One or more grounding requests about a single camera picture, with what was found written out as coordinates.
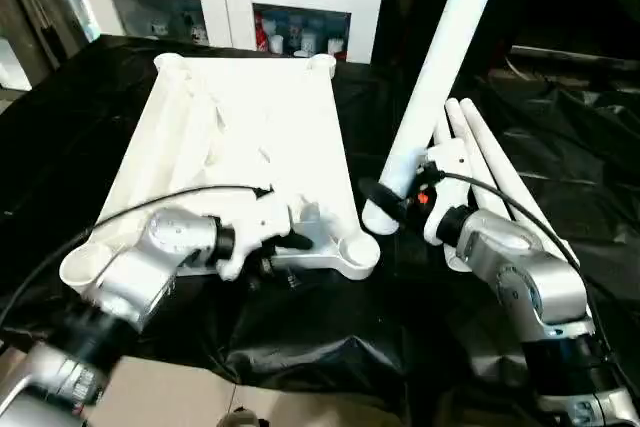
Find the white plastic table leg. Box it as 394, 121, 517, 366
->
443, 99, 516, 228
430, 116, 474, 274
459, 99, 582, 271
362, 0, 510, 236

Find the white plastic table top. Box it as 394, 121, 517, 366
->
58, 51, 381, 298

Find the dark grey robot foot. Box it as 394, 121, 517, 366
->
218, 407, 266, 427

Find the black plastic mat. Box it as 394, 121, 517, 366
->
0, 34, 640, 427

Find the white jar blue print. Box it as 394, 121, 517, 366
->
301, 26, 321, 56

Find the long black bar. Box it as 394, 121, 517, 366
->
509, 44, 640, 71

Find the grey metal rack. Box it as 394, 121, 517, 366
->
0, 0, 96, 91

